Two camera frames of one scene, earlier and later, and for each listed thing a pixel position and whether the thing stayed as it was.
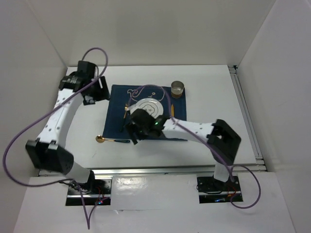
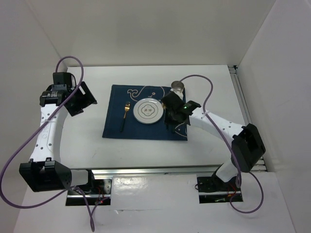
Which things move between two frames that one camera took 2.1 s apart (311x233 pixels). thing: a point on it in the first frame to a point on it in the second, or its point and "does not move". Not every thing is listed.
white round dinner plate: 152,106 does not move
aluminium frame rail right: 247,116 does not move
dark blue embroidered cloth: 121,97 does not move
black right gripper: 131,128 to 169,122
